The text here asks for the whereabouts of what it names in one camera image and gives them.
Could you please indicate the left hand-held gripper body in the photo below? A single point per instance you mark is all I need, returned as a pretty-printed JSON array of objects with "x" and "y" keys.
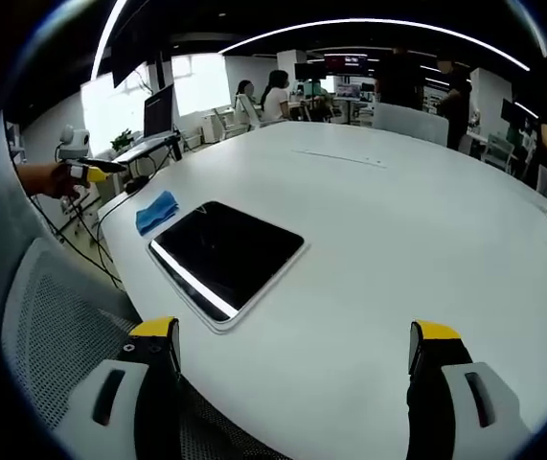
[{"x": 73, "y": 143}]

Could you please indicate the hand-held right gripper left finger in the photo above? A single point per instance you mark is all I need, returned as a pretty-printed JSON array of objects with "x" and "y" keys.
[{"x": 151, "y": 383}]

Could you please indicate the computer monitor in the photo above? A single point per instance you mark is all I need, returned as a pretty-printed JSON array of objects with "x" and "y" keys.
[{"x": 159, "y": 111}]

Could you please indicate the ceiling light strip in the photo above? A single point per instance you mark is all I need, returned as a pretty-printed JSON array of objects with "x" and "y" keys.
[{"x": 378, "y": 29}]

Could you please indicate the blue cleaning cloth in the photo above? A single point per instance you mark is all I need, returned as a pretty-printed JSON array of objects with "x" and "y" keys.
[{"x": 157, "y": 212}]

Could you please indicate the black tablet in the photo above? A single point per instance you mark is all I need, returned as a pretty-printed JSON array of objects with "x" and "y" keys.
[{"x": 227, "y": 259}]

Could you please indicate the green potted plant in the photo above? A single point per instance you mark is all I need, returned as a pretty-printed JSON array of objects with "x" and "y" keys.
[{"x": 122, "y": 141}]

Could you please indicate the white office chair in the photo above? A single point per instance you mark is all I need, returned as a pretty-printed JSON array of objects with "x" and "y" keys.
[
  {"x": 409, "y": 123},
  {"x": 500, "y": 149}
]

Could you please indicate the grey mesh office chair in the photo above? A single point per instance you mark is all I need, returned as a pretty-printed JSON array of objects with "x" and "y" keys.
[{"x": 62, "y": 326}]

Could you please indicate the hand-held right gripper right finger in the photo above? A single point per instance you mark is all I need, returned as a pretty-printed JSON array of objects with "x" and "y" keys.
[{"x": 450, "y": 383}]

